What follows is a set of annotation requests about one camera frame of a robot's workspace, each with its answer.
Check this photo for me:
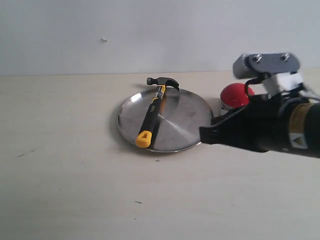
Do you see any yellow black claw hammer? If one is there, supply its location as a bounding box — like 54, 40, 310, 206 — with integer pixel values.
135, 77, 180, 148

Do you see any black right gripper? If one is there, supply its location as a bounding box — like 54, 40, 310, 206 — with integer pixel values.
199, 94, 294, 153

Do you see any red dome button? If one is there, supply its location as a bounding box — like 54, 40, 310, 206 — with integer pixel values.
219, 83, 249, 116

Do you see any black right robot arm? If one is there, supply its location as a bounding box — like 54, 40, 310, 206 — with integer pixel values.
199, 94, 320, 158

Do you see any round steel plate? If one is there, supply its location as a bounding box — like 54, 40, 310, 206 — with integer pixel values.
117, 87, 214, 153

